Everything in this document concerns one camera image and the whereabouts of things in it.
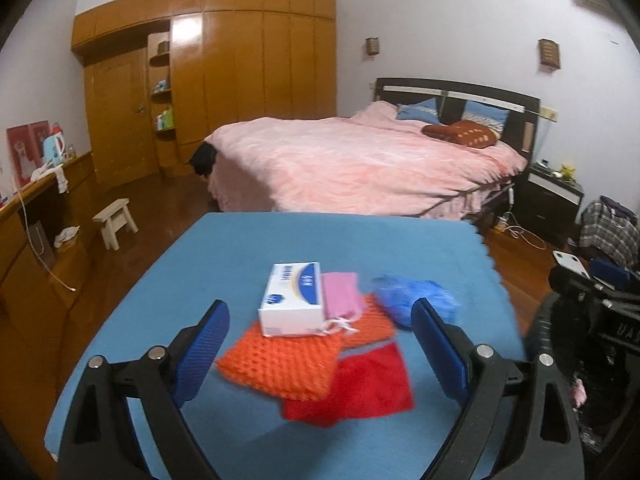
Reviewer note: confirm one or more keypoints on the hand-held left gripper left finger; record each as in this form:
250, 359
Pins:
202, 355

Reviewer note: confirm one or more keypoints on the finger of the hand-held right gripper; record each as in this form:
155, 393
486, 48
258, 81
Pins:
570, 285
610, 272

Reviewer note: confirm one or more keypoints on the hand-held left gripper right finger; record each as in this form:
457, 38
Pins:
440, 355

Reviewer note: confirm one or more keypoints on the black lined trash bin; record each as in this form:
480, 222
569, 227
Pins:
542, 330

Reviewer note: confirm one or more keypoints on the blue plastic bag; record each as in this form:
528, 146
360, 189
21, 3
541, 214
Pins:
400, 297

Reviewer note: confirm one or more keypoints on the small orange foam net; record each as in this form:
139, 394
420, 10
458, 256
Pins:
372, 325

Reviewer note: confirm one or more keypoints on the large orange foam net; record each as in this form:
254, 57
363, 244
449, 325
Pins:
280, 360

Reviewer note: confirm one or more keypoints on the red cloth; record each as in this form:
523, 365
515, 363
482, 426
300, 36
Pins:
365, 385

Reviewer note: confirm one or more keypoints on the white cardboard box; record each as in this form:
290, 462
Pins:
290, 305

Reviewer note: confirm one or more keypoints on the white bathroom scale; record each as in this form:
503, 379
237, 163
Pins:
570, 260

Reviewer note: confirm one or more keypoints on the plaid cloth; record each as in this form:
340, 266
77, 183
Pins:
607, 235

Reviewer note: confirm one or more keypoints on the dark garment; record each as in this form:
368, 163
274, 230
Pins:
617, 206

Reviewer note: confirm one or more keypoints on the dark nightstand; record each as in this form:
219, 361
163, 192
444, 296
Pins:
545, 205

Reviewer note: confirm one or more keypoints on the yellow power strip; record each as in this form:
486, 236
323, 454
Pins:
500, 224

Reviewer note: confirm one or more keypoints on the yellow plush toy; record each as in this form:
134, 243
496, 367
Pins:
567, 171

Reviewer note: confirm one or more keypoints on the blue tablecloth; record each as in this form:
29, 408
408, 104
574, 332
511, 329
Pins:
250, 240

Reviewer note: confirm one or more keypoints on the small wooden stool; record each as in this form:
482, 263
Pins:
112, 208

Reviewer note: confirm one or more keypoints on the crumpled white rag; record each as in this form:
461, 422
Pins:
66, 236

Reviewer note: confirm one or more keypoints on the brown dotted pillow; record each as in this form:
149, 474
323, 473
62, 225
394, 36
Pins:
462, 134

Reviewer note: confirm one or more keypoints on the wooden side cabinet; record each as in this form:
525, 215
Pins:
30, 285

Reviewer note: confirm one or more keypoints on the blue pillow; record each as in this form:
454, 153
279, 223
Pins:
487, 112
417, 110

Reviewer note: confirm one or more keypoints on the black cloth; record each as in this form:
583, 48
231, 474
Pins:
204, 160

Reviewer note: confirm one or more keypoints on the pink blanket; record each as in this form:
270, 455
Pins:
350, 170

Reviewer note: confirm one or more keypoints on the dark wooden bed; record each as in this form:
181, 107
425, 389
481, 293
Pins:
452, 110

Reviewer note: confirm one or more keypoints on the white cloth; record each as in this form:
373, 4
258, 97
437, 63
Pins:
50, 174

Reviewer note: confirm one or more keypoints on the green bottles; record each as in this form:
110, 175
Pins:
165, 120

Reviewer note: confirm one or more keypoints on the wooden door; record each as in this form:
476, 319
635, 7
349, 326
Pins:
120, 120

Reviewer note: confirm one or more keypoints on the light blue kettle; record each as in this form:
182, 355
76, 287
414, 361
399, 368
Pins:
52, 150

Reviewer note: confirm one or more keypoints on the red photo frames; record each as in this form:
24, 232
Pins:
22, 155

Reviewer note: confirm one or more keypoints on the wooden wardrobe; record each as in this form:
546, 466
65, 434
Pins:
250, 85

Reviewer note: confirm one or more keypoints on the wall socket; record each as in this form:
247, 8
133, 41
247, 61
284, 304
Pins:
548, 113

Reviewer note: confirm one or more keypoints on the large wooden wall lamp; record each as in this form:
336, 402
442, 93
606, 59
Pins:
550, 54

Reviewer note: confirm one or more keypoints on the small wooden wall lamp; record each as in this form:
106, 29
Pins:
372, 46

